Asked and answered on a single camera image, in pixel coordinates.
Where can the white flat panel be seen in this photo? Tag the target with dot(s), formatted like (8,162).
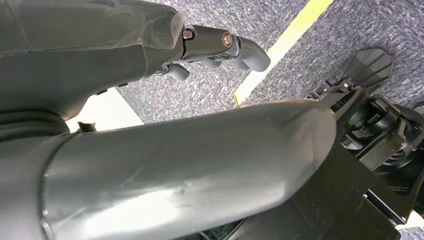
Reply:
(106,111)

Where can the black robot foot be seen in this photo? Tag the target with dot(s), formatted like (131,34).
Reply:
(374,132)

